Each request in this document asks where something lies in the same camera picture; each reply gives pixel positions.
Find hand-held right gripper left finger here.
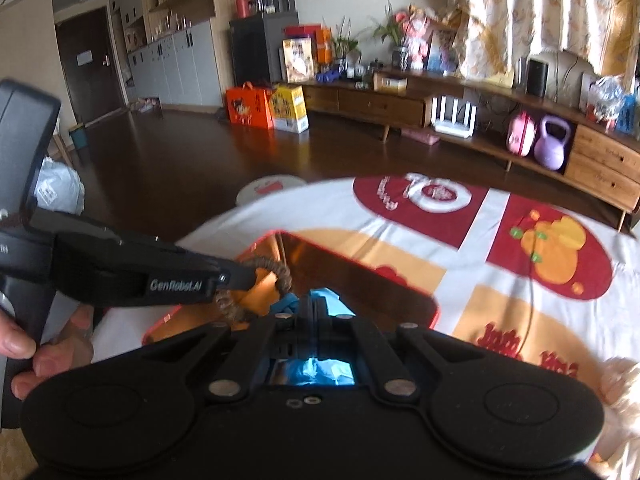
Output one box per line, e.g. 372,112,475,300
142,299,314,402

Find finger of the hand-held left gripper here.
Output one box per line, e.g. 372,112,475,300
172,246,258,291

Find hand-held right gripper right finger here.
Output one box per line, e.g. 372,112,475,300
314,299,482,403

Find blue cloth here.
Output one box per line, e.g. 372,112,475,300
270,287,357,387

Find brown braided hair tie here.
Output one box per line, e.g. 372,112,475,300
215,257,293,323

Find red tin box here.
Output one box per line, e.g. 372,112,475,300
142,230,441,346

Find person's left hand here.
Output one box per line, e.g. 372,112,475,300
0,305,96,401

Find white sack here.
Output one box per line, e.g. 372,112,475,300
37,156,86,216

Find dark wooden door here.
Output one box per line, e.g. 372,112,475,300
55,6,126,126

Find orange gift box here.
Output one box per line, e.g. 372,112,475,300
225,82,276,131

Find grey floor cabinets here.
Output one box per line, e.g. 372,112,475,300
125,20,223,108

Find yellow carton box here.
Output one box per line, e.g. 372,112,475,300
269,85,310,134

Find flat pink box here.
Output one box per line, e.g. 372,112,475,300
400,127,441,146

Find wooden TV cabinet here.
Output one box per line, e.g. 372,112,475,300
300,67,640,231

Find coffee print box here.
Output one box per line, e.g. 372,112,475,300
282,37,316,84

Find black cabinet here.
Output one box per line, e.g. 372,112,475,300
229,10,301,88

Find white router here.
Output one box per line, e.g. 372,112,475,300
431,95,478,138

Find small cardboard box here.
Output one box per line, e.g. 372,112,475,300
373,71,408,95

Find tall orange box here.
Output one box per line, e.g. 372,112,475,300
315,27,333,64

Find flat red box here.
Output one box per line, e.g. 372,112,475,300
284,24,322,41

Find green potted plant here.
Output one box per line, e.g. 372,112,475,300
330,17,361,73

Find pink toy case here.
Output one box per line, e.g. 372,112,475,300
506,111,538,157

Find purple kettlebell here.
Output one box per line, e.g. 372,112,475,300
533,115,572,171

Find plant in glass vase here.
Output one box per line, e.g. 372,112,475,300
372,0,408,68

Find illustrated blue box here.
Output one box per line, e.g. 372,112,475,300
427,30,458,73

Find pink doll figure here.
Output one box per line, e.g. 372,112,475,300
405,5,433,71

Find black speaker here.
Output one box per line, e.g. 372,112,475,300
526,58,550,98

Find clear plastic bag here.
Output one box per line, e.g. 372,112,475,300
587,75,626,128

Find blue packet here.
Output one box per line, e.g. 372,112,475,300
617,92,640,133

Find floral curtain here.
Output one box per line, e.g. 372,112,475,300
447,0,640,81

